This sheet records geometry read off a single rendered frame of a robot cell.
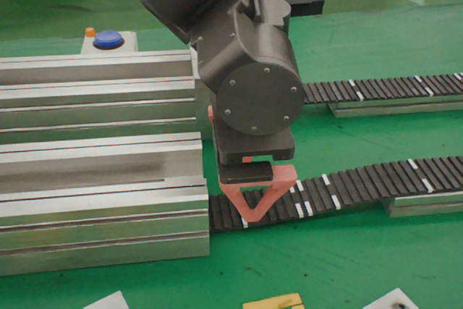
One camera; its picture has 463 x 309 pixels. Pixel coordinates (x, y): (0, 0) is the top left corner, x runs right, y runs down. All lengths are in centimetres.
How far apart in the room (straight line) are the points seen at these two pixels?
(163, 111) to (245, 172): 22
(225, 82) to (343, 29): 67
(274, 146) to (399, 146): 29
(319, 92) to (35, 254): 41
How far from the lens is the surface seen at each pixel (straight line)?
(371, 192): 52
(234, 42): 28
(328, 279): 47
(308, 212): 50
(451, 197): 55
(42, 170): 50
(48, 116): 60
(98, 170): 49
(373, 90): 69
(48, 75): 65
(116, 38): 72
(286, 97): 30
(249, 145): 39
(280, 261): 48
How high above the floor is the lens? 116
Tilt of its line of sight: 38 degrees down
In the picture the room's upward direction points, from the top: 1 degrees clockwise
